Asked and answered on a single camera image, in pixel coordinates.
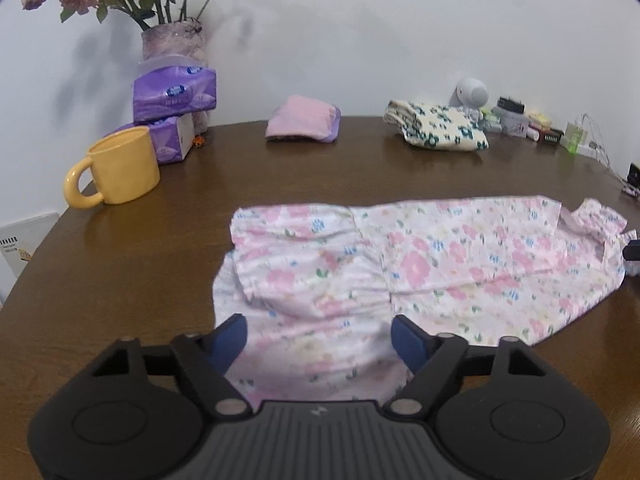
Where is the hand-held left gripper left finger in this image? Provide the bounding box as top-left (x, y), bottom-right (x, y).
top-left (90, 312), bottom-right (251, 418)

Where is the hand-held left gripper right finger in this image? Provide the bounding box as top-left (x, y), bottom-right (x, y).
top-left (387, 314), bottom-right (548, 418)

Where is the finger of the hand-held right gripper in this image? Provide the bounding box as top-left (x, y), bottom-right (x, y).
top-left (622, 240), bottom-right (640, 277)

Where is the pink floral dress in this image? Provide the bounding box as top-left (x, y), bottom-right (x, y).
top-left (212, 195), bottom-right (630, 411)

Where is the small green bottle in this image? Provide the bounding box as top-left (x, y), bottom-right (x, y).
top-left (564, 120), bottom-right (586, 153)

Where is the grey tin box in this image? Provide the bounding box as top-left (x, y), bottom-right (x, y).
top-left (497, 107), bottom-right (531, 136)

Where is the yellow mug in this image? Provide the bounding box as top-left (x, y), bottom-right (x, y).
top-left (63, 126), bottom-right (161, 209)

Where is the purple tissue pack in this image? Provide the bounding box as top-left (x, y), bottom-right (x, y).
top-left (120, 112), bottom-right (197, 166)
top-left (132, 66), bottom-right (218, 123)

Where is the folded cream floral cloth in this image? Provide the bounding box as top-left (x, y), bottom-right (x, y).
top-left (384, 100), bottom-right (490, 152)

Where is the white printed box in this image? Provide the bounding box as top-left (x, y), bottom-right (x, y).
top-left (0, 210), bottom-right (60, 306)

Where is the white round robot toy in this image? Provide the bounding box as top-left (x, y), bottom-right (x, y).
top-left (452, 76), bottom-right (488, 123)

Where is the folded pink cloth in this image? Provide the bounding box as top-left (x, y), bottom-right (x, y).
top-left (265, 95), bottom-right (342, 143)

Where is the purple mottled vase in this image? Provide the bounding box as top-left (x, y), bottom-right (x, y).
top-left (141, 20), bottom-right (210, 131)

